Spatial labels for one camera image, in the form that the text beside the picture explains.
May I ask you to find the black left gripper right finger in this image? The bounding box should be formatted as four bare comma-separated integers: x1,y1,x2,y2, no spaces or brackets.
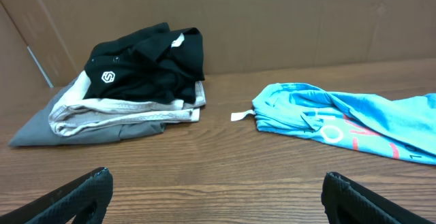
321,172,432,224

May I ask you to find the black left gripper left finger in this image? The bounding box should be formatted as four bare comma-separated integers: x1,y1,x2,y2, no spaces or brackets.
1,167,113,224

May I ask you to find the light blue printed t-shirt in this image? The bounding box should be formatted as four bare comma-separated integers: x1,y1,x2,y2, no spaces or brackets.
231,83,435,165

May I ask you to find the folded grey garment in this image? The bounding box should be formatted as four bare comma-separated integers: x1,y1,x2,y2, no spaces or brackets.
7,77,167,148

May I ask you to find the folded beige garment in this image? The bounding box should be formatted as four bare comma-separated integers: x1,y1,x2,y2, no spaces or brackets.
48,71,206,137

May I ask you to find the black polo shirt with logo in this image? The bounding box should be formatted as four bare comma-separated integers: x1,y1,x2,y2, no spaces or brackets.
84,22,204,103

